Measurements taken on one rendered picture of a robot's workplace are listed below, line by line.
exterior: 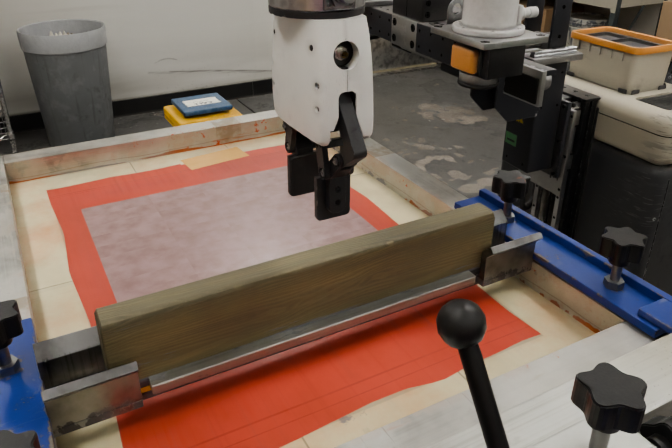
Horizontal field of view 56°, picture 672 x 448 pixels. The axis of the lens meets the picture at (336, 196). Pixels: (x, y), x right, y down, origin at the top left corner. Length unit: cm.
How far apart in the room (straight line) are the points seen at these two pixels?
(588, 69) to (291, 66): 133
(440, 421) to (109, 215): 57
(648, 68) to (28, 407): 150
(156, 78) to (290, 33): 389
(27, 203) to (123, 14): 330
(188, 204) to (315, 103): 48
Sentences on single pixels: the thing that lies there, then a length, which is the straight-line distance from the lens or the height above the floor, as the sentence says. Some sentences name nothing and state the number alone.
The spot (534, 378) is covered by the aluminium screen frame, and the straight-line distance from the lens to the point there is 59.
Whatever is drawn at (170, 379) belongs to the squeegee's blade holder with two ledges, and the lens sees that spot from 57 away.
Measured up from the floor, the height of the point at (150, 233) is 96.
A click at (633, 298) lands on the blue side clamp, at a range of 70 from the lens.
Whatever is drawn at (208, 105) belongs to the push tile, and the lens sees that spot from 131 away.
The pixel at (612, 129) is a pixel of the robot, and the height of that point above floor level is 84.
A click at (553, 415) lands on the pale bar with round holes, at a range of 49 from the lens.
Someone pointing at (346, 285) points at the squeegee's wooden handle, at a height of 103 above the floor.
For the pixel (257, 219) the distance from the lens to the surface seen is 88.
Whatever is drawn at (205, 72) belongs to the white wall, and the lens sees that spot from 446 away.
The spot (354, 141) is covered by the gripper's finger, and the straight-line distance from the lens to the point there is 48.
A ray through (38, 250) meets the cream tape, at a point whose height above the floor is 96.
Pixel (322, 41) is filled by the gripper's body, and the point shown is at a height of 127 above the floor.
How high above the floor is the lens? 137
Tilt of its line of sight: 26 degrees down
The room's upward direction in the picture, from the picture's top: straight up
